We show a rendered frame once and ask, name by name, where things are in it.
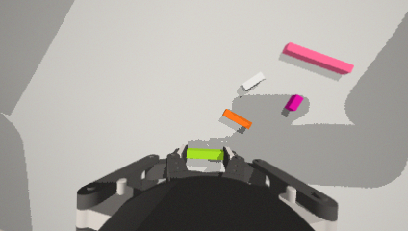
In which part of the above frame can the orange rod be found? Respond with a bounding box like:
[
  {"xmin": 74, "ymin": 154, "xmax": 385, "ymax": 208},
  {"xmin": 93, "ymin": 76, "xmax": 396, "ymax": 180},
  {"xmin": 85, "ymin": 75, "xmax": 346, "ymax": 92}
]
[{"xmin": 223, "ymin": 109, "xmax": 252, "ymax": 129}]

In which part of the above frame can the grey rod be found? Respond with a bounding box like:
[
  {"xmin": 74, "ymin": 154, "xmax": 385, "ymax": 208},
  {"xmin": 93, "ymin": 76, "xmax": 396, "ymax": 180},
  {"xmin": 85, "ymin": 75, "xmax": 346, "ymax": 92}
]
[{"xmin": 241, "ymin": 72, "xmax": 265, "ymax": 91}]

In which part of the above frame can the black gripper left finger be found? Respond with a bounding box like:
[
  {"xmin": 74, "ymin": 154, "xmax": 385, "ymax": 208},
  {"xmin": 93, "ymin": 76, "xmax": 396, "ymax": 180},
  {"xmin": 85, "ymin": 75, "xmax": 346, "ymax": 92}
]
[{"xmin": 76, "ymin": 145, "xmax": 192, "ymax": 231}]

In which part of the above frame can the short magenta rod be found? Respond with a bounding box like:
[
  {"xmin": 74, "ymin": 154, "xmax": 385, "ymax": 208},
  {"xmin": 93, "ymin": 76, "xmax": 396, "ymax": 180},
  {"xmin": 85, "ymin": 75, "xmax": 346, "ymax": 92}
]
[{"xmin": 285, "ymin": 94, "xmax": 303, "ymax": 111}]

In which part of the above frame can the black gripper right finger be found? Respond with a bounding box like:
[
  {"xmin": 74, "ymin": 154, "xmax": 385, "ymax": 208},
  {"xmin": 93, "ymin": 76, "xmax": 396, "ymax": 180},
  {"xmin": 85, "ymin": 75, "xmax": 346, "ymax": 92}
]
[{"xmin": 222, "ymin": 146, "xmax": 338, "ymax": 231}]

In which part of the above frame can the lime green rod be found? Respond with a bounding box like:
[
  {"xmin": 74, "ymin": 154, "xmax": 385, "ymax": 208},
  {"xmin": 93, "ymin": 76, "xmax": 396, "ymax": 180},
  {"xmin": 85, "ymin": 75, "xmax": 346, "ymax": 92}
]
[{"xmin": 187, "ymin": 148, "xmax": 224, "ymax": 160}]

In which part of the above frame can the pink rod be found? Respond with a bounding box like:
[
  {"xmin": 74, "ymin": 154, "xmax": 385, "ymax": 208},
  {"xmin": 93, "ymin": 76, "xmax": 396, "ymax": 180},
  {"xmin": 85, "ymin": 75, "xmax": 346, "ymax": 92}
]
[{"xmin": 282, "ymin": 42, "xmax": 354, "ymax": 75}]

